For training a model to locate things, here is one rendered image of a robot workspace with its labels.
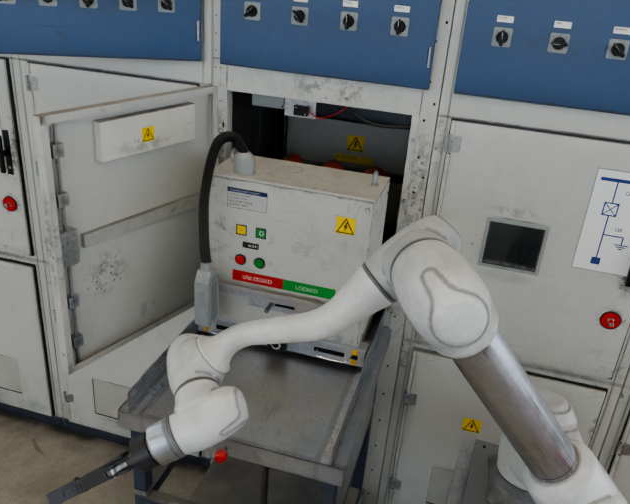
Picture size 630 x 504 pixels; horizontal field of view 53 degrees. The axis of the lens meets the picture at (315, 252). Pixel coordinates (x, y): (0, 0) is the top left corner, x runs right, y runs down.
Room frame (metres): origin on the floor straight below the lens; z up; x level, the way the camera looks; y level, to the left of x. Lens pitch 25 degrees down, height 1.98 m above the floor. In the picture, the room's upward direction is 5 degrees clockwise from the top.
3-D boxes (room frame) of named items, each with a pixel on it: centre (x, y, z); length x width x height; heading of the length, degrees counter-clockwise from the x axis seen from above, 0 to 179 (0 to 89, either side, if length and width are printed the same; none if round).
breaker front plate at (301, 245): (1.64, 0.09, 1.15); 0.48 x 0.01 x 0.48; 76
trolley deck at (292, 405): (1.57, 0.10, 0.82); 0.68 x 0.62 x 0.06; 166
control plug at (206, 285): (1.62, 0.31, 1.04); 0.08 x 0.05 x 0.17; 166
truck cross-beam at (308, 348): (1.66, 0.08, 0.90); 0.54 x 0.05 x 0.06; 76
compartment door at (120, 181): (1.74, 0.53, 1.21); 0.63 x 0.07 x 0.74; 148
